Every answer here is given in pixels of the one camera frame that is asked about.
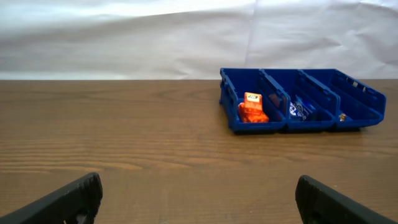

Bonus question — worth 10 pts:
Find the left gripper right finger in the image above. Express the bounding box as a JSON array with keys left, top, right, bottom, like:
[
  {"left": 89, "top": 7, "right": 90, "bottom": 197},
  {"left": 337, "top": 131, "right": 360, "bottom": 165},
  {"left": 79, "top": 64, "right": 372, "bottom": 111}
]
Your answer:
[{"left": 295, "top": 174, "right": 398, "bottom": 224}]

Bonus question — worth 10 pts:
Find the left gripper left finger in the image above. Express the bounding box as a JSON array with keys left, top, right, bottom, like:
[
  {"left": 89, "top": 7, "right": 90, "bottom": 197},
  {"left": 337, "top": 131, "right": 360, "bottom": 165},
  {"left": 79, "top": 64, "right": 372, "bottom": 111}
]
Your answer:
[{"left": 0, "top": 172, "right": 104, "bottom": 224}]

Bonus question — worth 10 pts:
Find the blue candy pack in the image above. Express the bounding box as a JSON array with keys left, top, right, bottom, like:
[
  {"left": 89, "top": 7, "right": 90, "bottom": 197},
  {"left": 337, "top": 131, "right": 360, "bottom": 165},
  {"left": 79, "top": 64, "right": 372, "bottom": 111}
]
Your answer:
[{"left": 289, "top": 95, "right": 318, "bottom": 122}]

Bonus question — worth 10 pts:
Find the blue tray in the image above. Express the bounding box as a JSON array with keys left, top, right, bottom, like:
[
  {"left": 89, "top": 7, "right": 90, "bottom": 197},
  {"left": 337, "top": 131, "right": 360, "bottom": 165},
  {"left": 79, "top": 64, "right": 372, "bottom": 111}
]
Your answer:
[{"left": 219, "top": 67, "right": 387, "bottom": 135}]

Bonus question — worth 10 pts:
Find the orange candy box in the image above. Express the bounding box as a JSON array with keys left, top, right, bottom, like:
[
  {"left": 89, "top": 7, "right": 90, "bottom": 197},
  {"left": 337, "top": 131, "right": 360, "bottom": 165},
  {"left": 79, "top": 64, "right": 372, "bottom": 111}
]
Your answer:
[
  {"left": 243, "top": 91, "right": 264, "bottom": 116},
  {"left": 238, "top": 102, "right": 270, "bottom": 124}
]

